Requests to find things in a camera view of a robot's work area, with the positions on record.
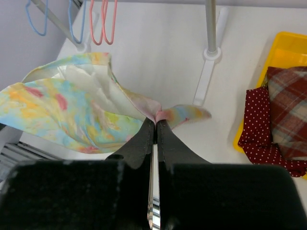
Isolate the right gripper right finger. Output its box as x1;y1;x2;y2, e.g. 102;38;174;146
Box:
157;120;211;173

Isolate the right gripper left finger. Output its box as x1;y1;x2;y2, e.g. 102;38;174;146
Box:
106;118;154;169

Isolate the floral pastel skirt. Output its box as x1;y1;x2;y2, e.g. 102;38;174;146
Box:
0;52;211;154

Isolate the blue wire hanger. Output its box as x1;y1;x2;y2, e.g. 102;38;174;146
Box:
68;0;87;45
25;0;48;36

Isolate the red polka dot cloth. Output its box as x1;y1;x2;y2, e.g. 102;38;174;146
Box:
238;87;307;177

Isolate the white metal clothes rack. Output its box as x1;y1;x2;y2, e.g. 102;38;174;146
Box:
31;0;228;106

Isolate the red plaid cloth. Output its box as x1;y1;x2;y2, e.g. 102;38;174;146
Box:
266;67;307;161

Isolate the pink wire hanger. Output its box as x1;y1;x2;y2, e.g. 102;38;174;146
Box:
89;0;105;46
102;0;118;46

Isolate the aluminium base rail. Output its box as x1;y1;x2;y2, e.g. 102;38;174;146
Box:
0;142;61;183

